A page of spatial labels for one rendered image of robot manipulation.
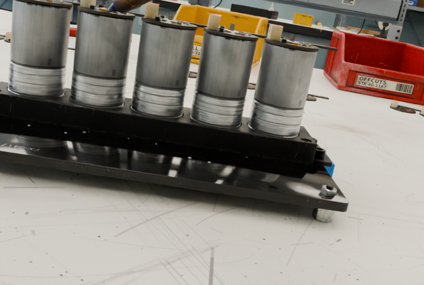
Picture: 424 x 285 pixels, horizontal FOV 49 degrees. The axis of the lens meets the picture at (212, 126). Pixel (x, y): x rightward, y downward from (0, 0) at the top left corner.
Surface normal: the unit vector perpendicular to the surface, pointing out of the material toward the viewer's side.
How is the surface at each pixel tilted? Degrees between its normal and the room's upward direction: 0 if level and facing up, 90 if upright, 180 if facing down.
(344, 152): 0
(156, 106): 90
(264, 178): 0
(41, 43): 90
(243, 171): 0
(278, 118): 90
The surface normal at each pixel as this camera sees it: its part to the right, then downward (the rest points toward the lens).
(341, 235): 0.17, -0.95
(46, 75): 0.55, 0.32
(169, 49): 0.24, 0.30
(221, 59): -0.19, 0.24
